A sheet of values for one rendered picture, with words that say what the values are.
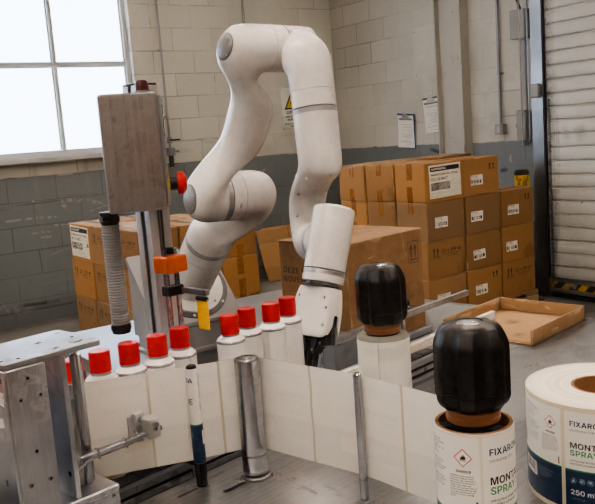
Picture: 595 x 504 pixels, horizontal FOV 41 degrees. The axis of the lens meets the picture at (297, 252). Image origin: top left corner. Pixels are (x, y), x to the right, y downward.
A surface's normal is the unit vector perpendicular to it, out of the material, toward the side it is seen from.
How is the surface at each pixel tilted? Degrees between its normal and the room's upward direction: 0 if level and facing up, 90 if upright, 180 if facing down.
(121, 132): 90
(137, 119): 90
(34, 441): 90
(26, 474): 90
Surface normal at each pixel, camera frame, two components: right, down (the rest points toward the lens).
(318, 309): -0.61, -0.20
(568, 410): -0.73, 0.15
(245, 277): 0.58, 0.08
